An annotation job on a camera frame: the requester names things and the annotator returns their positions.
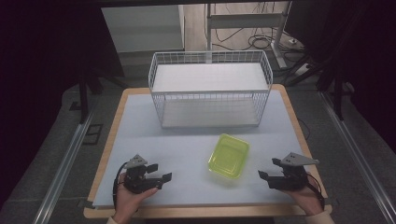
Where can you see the black floor plate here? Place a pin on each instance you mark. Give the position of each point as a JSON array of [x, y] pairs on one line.
[[92, 133]]

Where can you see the white power strip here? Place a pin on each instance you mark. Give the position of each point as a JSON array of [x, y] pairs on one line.
[[302, 69]]

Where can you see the grey metal desk frame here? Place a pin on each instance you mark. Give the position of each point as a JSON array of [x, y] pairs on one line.
[[246, 20]]

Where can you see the person's left hand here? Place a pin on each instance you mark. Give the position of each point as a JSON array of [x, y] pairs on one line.
[[129, 200]]

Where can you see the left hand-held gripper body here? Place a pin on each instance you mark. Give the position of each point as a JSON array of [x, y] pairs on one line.
[[137, 179]]

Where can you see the black stand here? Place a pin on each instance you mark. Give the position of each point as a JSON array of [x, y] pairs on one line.
[[84, 96], [336, 93]]

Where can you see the person's right hand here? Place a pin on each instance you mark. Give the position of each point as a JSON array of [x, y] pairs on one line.
[[305, 199]]

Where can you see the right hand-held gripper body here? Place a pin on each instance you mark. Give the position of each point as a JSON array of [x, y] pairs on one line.
[[291, 174]]

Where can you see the pale blue table mat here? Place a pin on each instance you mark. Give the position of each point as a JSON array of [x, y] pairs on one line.
[[186, 146]]

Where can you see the aluminium floor rail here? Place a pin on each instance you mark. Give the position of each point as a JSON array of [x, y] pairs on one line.
[[358, 155], [62, 171]]

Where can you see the dark curtain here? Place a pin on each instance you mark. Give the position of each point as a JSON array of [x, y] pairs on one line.
[[364, 62], [46, 62]]

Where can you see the green plastic tray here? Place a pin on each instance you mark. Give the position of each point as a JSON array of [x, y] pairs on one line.
[[229, 157]]

